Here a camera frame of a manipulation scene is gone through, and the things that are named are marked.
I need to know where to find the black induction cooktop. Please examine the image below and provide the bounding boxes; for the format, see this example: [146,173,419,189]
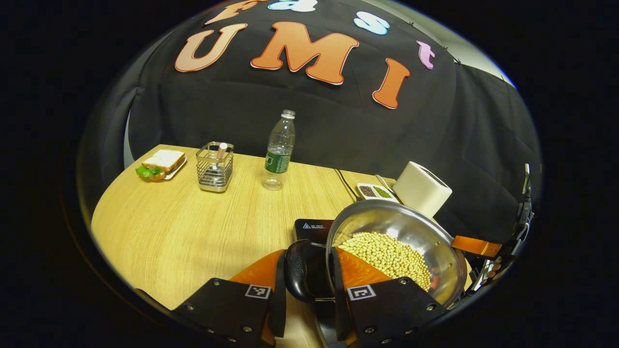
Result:
[294,218,335,245]

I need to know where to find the white toaster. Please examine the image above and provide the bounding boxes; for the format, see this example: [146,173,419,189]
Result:
[393,161,453,219]

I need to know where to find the steel wire basket holder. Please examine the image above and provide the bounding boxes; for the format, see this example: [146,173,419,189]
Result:
[196,142,235,193]

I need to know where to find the pile of yellow soybeans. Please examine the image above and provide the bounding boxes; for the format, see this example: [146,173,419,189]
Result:
[337,232,432,292]

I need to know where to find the black power cable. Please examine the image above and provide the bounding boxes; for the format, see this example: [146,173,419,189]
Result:
[334,168,359,203]

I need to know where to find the steel pot with black handle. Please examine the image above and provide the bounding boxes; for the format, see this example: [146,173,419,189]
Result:
[283,200,468,348]

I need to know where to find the sandwich with lettuce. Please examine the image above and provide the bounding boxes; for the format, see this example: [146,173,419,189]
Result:
[135,149,186,181]

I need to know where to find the white divided dish of beans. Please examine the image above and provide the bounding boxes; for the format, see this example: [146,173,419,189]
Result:
[356,183,401,203]

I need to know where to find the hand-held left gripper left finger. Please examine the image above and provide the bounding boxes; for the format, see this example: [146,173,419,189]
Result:
[172,249,288,348]

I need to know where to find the clear plastic water bottle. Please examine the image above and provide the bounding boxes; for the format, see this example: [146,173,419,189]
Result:
[262,109,296,191]

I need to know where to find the black backdrop cloth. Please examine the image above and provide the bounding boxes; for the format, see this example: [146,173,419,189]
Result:
[77,0,542,242]

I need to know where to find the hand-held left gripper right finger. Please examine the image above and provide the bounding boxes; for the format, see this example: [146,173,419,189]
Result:
[330,246,448,348]

